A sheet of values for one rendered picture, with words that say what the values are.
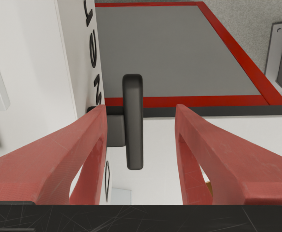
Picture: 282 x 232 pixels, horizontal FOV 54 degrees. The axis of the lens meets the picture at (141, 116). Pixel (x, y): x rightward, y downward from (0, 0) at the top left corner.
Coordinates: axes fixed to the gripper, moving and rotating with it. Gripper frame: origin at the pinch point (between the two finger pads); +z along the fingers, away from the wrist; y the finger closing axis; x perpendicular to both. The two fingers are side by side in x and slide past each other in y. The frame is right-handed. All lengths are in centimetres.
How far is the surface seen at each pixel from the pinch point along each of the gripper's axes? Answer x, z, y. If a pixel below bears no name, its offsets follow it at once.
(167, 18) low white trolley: 16, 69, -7
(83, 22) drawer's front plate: -2.2, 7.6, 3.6
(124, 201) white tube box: 27.1, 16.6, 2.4
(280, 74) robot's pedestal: 45, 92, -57
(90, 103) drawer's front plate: 3.0, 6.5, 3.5
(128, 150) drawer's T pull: 5.2, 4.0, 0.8
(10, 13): -1.7, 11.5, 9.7
